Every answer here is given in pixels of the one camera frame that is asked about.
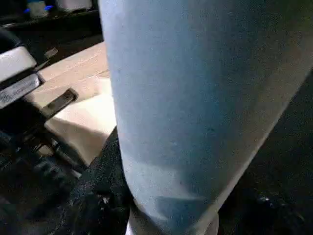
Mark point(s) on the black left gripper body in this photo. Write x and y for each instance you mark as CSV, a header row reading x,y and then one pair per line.
x,y
19,90

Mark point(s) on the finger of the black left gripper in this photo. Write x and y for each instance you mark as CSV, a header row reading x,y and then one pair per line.
x,y
51,169

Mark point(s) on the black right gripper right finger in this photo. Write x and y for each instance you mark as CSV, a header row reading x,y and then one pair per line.
x,y
276,215

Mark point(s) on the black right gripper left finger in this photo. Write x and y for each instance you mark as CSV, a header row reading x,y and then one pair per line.
x,y
102,186

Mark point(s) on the white plastic table top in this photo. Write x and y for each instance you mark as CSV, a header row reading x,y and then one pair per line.
x,y
80,115

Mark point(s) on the white plastic table leg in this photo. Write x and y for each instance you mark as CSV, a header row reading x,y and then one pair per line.
x,y
183,98

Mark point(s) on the black work mat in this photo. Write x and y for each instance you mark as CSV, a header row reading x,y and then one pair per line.
x,y
293,147

